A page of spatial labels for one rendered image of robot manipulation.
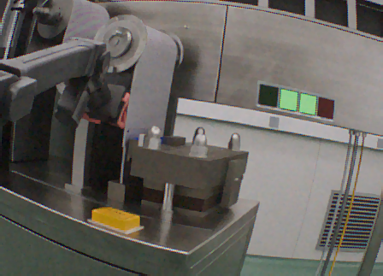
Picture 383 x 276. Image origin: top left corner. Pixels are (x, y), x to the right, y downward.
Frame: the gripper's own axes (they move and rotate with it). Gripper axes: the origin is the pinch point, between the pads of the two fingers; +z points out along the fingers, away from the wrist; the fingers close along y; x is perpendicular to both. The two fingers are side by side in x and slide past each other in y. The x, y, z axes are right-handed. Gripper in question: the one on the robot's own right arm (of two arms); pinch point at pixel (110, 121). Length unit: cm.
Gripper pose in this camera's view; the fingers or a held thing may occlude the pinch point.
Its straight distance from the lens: 105.4
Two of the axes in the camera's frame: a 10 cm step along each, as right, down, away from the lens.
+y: 9.4, 1.7, -2.9
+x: 2.9, -8.6, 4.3
